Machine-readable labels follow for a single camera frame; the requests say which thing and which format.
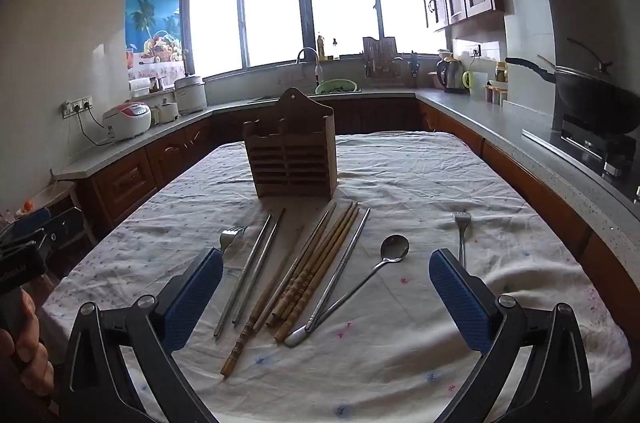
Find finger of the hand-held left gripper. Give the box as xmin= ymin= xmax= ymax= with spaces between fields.
xmin=0 ymin=206 xmax=87 ymax=266

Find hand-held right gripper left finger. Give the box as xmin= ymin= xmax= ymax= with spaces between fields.
xmin=59 ymin=247 xmax=224 ymax=423

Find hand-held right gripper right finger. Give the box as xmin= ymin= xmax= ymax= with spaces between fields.
xmin=428 ymin=248 xmax=593 ymax=423

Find dark wooden chopstick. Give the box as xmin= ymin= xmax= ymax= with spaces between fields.
xmin=220 ymin=225 xmax=306 ymax=378
xmin=252 ymin=202 xmax=337 ymax=331

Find metal fork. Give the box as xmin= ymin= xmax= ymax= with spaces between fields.
xmin=453 ymin=211 xmax=472 ymax=269
xmin=218 ymin=225 xmax=248 ymax=257

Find metal spoon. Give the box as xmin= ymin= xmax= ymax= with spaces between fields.
xmin=284 ymin=234 xmax=410 ymax=348

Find light bamboo chopstick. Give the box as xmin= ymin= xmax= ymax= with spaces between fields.
xmin=277 ymin=202 xmax=358 ymax=321
xmin=274 ymin=207 xmax=361 ymax=343
xmin=269 ymin=200 xmax=353 ymax=326

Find wooden utensil holder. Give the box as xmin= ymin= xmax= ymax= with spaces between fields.
xmin=243 ymin=88 xmax=338 ymax=200

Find person's left hand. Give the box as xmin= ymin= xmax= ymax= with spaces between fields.
xmin=0 ymin=290 xmax=56 ymax=400

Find wooden lower cabinets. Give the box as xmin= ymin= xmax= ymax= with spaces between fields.
xmin=75 ymin=96 xmax=640 ymax=304

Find white floral tablecloth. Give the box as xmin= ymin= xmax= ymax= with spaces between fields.
xmin=42 ymin=132 xmax=632 ymax=423

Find white and red rice cooker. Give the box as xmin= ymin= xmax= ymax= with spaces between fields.
xmin=102 ymin=102 xmax=152 ymax=142

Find small white cooker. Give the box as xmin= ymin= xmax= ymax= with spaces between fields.
xmin=151 ymin=100 xmax=180 ymax=125

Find grey kitchen countertop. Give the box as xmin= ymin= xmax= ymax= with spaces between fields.
xmin=52 ymin=86 xmax=640 ymax=274

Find gas stove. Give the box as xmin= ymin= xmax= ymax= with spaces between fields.
xmin=522 ymin=113 xmax=640 ymax=204

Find large white cooker pot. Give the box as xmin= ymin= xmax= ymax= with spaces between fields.
xmin=173 ymin=74 xmax=207 ymax=115

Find condiment bottles rack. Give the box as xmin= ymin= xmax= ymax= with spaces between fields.
xmin=484 ymin=62 xmax=509 ymax=105

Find fruit and palm poster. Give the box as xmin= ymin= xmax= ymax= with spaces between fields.
xmin=125 ymin=0 xmax=183 ymax=79

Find steel electric kettle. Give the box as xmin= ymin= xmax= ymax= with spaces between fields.
xmin=436 ymin=54 xmax=466 ymax=95

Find black wok with lid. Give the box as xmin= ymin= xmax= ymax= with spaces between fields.
xmin=505 ymin=38 xmax=640 ymax=136

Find green colander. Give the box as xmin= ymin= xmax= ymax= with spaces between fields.
xmin=315 ymin=79 xmax=358 ymax=95

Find sink faucet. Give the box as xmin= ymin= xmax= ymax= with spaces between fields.
xmin=296 ymin=48 xmax=323 ymax=91

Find kitchen window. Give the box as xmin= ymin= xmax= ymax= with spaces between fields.
xmin=182 ymin=0 xmax=451 ymax=79

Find black power cable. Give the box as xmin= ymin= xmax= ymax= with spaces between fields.
xmin=77 ymin=106 xmax=118 ymax=147

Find wall outlet with plugs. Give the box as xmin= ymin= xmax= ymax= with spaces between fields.
xmin=62 ymin=97 xmax=94 ymax=119

